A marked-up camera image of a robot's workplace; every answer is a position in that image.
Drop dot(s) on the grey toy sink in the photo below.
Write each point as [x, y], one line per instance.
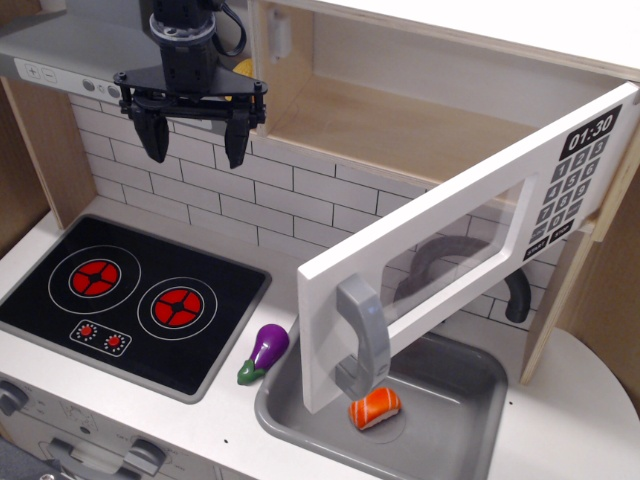
[452, 397]

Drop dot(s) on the black toy stovetop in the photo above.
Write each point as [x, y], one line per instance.
[151, 311]

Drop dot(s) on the grey left oven knob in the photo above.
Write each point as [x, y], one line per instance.
[12, 398]

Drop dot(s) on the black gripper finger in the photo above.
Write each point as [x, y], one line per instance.
[236, 137]
[153, 132]

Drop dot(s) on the grey range hood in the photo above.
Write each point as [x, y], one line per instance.
[82, 47]

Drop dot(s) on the yellow toy shell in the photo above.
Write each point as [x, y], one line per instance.
[245, 68]

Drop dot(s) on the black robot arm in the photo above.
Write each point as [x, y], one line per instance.
[199, 18]

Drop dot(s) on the orange salmon sushi toy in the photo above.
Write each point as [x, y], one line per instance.
[378, 406]

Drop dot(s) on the white toy microwave door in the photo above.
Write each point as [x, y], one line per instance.
[367, 298]

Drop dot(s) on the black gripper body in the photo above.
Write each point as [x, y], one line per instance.
[190, 82]

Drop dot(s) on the grey oven knob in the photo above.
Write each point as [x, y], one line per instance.
[12, 398]
[146, 457]

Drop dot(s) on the grey right oven knob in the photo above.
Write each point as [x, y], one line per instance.
[146, 457]

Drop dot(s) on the wooden microwave cabinet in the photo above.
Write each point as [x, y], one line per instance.
[366, 112]

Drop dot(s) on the purple toy eggplant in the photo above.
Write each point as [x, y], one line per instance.
[271, 342]

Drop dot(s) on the dark grey toy faucet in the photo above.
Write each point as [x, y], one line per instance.
[440, 262]

